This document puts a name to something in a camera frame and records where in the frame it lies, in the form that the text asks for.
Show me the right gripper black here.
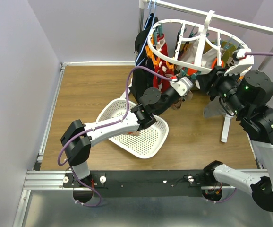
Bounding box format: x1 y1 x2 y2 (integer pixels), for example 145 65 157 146
196 64 247 117

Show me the beige argyle sock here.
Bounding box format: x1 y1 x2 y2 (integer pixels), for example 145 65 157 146
128 131 140 136
171 91 193 110

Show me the white round clip hanger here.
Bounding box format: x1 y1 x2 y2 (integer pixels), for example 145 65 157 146
145 10 249 74

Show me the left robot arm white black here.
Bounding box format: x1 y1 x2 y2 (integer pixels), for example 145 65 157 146
60 86 186 187

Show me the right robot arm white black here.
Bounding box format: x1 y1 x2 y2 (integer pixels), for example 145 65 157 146
197 66 273 212

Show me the black sock on blue hanger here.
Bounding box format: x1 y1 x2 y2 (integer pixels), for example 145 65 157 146
130 13 158 102

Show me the white orange hanging sock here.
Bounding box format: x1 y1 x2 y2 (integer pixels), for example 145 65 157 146
179 40 220 71

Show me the grey striped hanging sock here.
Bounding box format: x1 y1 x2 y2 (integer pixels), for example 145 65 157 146
203 98 233 119

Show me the dark argyle hanging sock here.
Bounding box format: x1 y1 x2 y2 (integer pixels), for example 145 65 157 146
173 28 188 59

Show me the red santa bear sock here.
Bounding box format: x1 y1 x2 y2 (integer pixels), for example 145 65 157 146
152 60 175 91

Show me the red hanging sock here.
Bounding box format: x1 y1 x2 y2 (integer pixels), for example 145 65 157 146
156 34 168 56

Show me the white perforated plastic basket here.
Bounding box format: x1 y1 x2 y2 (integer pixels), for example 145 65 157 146
96 98 169 159

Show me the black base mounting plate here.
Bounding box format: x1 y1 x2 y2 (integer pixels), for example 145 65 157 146
63 170 229 201

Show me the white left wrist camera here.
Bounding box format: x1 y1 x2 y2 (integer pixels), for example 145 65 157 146
170 76 193 97

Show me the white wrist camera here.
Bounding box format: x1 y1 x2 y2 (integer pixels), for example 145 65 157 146
224 48 255 76
170 76 193 97

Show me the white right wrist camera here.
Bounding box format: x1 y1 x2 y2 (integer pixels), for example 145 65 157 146
224 48 255 76

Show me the blue wire hanger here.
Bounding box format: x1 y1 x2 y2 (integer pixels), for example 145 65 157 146
134 0 158 67

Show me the white drying rack frame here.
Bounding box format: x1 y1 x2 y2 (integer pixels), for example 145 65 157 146
139 0 273 143

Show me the aluminium rail frame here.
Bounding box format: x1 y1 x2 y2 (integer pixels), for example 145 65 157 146
13 61 273 227

